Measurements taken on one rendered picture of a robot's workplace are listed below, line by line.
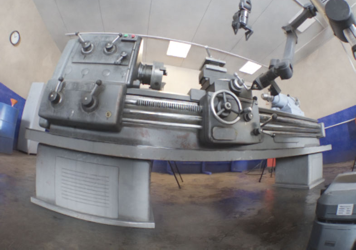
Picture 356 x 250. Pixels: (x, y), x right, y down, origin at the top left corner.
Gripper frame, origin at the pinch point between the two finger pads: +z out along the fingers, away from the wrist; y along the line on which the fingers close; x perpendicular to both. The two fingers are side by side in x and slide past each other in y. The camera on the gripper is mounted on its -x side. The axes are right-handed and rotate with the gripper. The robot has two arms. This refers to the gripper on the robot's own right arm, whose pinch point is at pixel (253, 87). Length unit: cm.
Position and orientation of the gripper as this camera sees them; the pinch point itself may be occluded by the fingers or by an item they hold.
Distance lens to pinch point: 91.8
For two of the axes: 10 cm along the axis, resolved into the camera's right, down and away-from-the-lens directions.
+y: 7.5, -5.7, 3.4
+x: -6.2, -7.8, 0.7
